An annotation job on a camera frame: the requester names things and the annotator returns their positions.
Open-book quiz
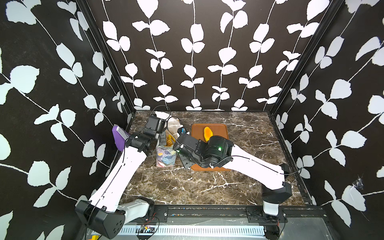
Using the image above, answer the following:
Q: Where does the white slotted cable duct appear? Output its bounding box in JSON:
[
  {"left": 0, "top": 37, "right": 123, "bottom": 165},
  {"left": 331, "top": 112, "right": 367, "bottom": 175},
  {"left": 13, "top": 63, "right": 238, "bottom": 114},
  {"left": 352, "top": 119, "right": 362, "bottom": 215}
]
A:
[{"left": 118, "top": 225, "right": 266, "bottom": 238}]

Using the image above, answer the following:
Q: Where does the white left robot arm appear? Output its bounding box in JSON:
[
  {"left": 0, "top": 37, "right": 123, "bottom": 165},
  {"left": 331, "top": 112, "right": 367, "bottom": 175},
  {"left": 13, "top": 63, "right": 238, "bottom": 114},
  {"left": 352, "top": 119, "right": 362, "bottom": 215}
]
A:
[{"left": 75, "top": 133, "right": 166, "bottom": 240}]

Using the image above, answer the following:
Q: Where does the black front mounting rail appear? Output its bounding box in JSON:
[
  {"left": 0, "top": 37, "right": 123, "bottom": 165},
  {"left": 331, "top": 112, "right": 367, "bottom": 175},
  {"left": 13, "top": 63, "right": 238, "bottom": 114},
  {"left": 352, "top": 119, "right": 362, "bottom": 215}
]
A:
[{"left": 127, "top": 204, "right": 289, "bottom": 225}]

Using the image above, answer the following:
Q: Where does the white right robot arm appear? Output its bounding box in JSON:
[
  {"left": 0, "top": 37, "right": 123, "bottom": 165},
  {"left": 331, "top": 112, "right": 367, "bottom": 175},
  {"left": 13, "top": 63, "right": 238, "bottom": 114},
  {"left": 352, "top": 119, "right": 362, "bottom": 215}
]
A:
[{"left": 173, "top": 134, "right": 292, "bottom": 217}]

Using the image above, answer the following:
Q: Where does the purple plastic box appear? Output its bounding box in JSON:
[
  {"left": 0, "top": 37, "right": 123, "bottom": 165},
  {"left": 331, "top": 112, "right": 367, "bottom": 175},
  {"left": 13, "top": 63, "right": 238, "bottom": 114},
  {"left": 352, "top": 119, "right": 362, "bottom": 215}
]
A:
[{"left": 112, "top": 125, "right": 130, "bottom": 152}]

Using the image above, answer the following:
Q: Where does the oval yellow bread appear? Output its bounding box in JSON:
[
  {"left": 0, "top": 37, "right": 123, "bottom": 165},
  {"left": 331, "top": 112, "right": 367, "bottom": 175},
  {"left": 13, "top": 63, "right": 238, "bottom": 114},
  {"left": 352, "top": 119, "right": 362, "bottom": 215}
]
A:
[{"left": 204, "top": 127, "right": 213, "bottom": 142}]

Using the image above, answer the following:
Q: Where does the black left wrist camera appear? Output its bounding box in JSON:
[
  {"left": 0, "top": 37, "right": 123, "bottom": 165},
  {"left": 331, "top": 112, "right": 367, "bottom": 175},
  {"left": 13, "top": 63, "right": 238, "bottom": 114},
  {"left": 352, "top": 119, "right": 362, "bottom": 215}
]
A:
[{"left": 144, "top": 115, "right": 166, "bottom": 136}]

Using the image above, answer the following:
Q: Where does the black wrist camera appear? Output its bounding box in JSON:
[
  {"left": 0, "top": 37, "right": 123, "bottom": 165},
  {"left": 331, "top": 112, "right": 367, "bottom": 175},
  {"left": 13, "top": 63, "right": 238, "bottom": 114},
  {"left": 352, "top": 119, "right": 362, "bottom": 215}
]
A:
[
  {"left": 177, "top": 127, "right": 189, "bottom": 136},
  {"left": 144, "top": 115, "right": 166, "bottom": 136}
]

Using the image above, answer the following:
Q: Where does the small electronics circuit board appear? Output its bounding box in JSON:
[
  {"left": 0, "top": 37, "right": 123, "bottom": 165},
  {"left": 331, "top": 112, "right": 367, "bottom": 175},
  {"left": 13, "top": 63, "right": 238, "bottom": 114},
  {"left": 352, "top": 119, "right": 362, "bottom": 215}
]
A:
[{"left": 136, "top": 225, "right": 157, "bottom": 236}]

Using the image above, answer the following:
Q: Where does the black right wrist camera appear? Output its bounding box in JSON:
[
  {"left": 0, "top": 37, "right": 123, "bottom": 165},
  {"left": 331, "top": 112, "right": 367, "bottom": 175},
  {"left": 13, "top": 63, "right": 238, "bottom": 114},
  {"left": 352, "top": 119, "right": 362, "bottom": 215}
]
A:
[{"left": 177, "top": 127, "right": 189, "bottom": 136}]

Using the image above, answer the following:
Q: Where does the segmented pull-apart bread roll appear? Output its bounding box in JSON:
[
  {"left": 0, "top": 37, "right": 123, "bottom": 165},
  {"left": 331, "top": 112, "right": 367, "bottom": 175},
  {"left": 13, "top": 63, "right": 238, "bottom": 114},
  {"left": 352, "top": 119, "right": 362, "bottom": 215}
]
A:
[{"left": 166, "top": 135, "right": 176, "bottom": 147}]

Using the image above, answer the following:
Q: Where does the brown plastic tray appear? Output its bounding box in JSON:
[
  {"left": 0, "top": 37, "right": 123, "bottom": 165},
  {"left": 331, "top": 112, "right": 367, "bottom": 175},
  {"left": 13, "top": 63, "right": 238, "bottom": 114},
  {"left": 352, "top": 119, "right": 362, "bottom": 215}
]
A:
[{"left": 191, "top": 124, "right": 230, "bottom": 172}]

